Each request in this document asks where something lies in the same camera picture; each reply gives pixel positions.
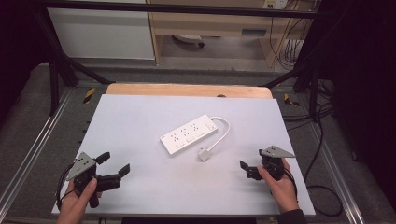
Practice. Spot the white power strip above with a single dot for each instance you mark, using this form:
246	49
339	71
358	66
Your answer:
188	134

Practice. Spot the white cabinet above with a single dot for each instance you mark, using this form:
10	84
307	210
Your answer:
102	34

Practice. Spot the light wooden desk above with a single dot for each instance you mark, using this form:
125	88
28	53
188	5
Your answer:
214	29

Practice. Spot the person's right hand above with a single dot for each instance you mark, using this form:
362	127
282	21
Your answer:
283	189

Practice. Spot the person's left hand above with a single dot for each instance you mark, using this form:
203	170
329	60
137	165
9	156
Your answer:
73	205

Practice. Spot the wooden table board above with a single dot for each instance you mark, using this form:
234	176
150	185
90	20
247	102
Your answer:
186	90

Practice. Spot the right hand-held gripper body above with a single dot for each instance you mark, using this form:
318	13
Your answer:
274	161

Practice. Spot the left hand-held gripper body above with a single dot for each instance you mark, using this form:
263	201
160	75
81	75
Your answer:
83	170

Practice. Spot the black metal crossbar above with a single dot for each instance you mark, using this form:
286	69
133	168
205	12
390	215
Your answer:
174	10

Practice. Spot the black metal stand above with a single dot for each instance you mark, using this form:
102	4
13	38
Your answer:
306	77
56	74

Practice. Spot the white plug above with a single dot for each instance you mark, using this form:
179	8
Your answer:
204	154

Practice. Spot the white wall socket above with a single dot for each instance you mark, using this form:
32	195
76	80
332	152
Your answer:
274	3

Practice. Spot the chair base with caster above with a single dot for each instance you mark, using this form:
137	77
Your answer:
189	39

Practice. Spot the dark curtain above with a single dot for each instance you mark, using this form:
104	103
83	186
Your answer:
18	46
364	77

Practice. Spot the aluminium rail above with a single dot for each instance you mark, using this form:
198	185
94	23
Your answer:
337	174
34	146

